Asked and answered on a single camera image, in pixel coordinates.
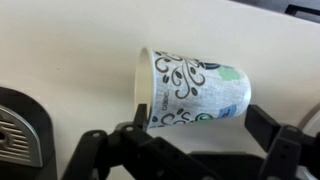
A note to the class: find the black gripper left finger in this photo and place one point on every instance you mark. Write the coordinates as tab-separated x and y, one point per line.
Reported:
133	156

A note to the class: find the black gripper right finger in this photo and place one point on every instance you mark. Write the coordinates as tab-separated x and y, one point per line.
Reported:
290	153

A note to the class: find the patterned paper coffee cup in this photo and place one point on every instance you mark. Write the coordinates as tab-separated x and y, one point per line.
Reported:
196	88

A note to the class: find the black silver coffee machine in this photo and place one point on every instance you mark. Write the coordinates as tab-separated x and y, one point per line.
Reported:
23	140

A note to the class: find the round white tray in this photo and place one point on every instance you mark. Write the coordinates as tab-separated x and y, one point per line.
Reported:
313	125

